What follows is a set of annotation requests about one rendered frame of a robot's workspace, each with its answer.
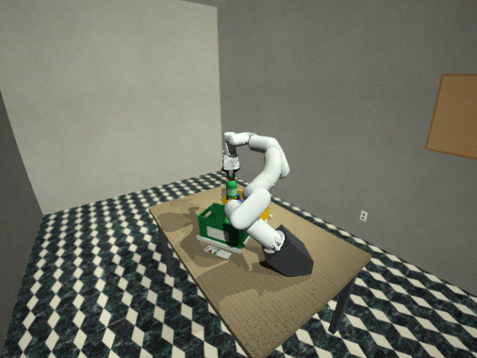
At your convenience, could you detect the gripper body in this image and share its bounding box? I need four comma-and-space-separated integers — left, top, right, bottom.
222, 154, 239, 171

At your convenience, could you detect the yellow plastic crate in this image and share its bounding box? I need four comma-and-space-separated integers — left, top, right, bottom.
222, 190, 270, 221

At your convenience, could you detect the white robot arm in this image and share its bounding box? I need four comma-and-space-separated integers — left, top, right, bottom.
222, 133, 289, 253

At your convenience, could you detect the white paper pick list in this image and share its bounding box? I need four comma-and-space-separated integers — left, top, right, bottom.
205, 246, 232, 259

